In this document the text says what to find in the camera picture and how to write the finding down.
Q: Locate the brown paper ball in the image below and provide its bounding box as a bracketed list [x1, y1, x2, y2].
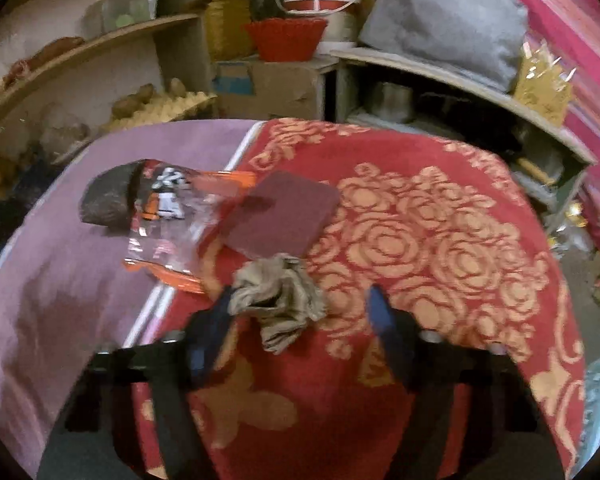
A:
[228, 254, 327, 354]

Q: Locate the light blue plastic basket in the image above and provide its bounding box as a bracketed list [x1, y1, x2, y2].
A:
[574, 357, 600, 472]

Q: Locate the purple table cloth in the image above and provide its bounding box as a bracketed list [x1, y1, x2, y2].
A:
[0, 119, 257, 476]

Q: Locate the red floral table cloth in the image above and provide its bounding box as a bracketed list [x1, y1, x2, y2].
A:
[132, 117, 588, 480]

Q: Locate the oil bottle on floor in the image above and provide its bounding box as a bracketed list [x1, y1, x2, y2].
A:
[548, 200, 595, 259]

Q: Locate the clear orange plastic wrapper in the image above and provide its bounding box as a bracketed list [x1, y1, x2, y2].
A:
[123, 159, 256, 294]

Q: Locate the dark grey crumpled wrapper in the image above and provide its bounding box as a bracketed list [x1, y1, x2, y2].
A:
[79, 159, 146, 231]

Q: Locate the grey low shelf cabinet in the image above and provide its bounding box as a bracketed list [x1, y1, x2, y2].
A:
[334, 47, 597, 232]

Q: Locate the dark red scouring pad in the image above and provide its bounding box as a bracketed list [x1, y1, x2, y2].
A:
[220, 171, 340, 259]

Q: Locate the yellow egg tray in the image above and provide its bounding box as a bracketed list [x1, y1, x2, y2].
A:
[100, 91, 218, 133]

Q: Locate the yellow utensil holder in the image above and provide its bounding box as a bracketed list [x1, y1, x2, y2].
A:
[513, 41, 577, 127]

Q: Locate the steel pot in cabinet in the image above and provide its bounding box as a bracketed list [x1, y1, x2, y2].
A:
[370, 81, 414, 124]

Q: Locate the cardboard box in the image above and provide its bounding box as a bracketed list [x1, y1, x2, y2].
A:
[212, 56, 338, 122]

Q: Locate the red plastic basket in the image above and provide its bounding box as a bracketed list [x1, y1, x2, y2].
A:
[242, 18, 327, 63]

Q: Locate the yellow cooking oil jug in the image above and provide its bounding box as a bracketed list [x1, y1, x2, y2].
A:
[204, 0, 252, 62]

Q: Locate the wooden handled pan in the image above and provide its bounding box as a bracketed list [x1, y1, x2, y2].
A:
[516, 157, 564, 185]

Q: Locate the wooden wall shelf unit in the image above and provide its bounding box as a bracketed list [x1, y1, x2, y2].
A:
[0, 0, 211, 158]

